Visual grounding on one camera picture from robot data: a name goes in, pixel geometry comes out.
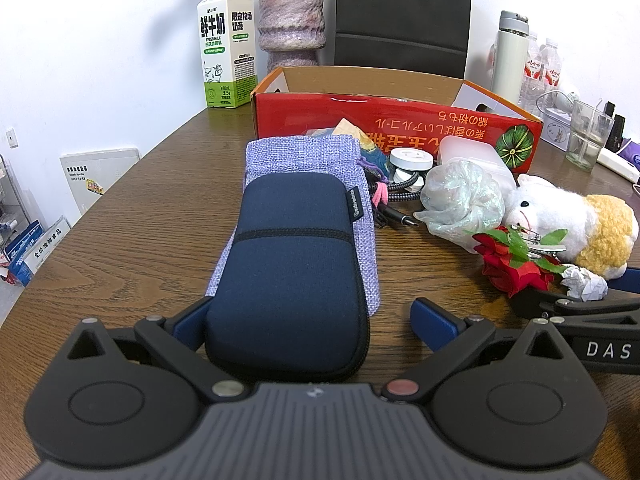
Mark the clear plastic water bottle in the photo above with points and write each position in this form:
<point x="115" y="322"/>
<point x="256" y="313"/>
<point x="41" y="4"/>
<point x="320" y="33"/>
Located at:
<point x="550" y="67"/>
<point x="531" y="70"/>

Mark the small white round charger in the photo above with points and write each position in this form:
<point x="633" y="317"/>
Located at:
<point x="402" y="176"/>

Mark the white wall outlet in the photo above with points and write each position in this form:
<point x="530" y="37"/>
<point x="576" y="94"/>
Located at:
<point x="11" y="137"/>

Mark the white thermos bottle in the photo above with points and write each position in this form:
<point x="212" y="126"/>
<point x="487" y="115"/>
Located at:
<point x="509" y="60"/>

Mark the blue white box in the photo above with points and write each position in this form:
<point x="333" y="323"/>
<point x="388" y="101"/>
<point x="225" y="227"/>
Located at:
<point x="25" y="250"/>

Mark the red cardboard box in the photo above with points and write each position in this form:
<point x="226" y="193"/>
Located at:
<point x="400" y="115"/>

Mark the white yellow plush toy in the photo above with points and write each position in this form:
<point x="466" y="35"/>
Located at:
<point x="560" y="215"/>

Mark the purple ceramic vase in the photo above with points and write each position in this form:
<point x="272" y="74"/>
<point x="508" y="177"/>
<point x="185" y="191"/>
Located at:
<point x="290" y="15"/>

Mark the paper ball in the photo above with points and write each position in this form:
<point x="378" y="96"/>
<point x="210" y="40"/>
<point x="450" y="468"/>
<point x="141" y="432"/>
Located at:
<point x="585" y="284"/>

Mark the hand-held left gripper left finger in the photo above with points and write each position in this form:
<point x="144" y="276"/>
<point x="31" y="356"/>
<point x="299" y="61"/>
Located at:
<point x="192" y="317"/>

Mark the wooden desktop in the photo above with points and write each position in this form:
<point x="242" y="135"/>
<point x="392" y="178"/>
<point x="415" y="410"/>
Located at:
<point x="125" y="260"/>

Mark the translucent white plastic box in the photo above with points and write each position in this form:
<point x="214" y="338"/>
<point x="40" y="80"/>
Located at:
<point x="470" y="150"/>

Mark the white round fan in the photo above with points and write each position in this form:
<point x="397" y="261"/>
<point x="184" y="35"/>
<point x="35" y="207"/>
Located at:
<point x="567" y="97"/>

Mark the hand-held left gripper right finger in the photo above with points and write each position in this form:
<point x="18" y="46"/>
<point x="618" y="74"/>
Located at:
<point x="432" y="321"/>

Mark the silver metal clip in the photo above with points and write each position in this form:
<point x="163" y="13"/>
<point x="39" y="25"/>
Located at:
<point x="545" y="249"/>

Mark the red artificial rose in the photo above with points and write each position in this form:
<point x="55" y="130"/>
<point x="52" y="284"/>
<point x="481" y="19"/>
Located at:
<point x="505" y="266"/>

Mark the white round cap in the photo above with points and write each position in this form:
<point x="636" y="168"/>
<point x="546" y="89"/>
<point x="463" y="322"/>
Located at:
<point x="411" y="159"/>

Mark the white tin box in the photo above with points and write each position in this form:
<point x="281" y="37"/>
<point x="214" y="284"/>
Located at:
<point x="555" y="127"/>

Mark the blue yellow plush toy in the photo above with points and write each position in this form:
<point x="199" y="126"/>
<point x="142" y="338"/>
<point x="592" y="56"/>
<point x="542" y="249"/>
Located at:
<point x="372" y="152"/>

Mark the white power strip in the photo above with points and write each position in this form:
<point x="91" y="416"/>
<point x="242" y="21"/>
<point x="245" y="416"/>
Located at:
<point x="617" y="162"/>

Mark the green white milk carton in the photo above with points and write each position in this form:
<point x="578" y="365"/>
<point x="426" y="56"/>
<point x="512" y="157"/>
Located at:
<point x="225" y="50"/>

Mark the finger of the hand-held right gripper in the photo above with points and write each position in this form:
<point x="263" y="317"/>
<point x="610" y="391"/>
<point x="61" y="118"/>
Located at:
<point x="580" y="306"/>
<point x="625" y="280"/>

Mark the black office chair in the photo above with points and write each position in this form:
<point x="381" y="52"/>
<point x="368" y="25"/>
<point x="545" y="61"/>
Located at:
<point x="400" y="10"/>

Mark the clear drinking glass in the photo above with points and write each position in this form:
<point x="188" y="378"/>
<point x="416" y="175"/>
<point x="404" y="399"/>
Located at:
<point x="587" y="135"/>

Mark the navy blue zipper pouch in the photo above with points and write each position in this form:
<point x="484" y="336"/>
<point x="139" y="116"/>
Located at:
<point x="290" y="280"/>

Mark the iridescent plastic bag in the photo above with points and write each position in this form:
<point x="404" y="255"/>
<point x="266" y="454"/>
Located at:
<point x="460" y="195"/>

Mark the black small bottle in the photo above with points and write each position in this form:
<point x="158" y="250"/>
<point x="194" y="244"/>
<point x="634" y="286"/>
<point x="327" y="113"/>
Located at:
<point x="619" y="132"/>

